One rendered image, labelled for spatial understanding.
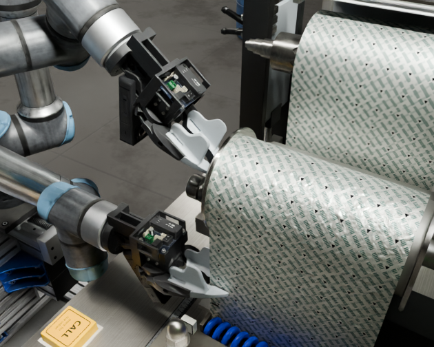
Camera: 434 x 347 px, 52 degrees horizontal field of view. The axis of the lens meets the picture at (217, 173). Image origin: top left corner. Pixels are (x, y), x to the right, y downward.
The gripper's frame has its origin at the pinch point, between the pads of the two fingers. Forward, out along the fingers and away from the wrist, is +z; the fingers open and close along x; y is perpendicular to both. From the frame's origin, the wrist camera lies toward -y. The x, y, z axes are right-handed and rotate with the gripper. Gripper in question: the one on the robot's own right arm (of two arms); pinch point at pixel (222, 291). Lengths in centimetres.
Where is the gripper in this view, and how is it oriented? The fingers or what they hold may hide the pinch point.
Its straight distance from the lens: 68.3
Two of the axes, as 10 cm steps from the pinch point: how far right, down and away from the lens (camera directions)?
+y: 0.0, -8.0, -6.1
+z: 8.5, 3.2, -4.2
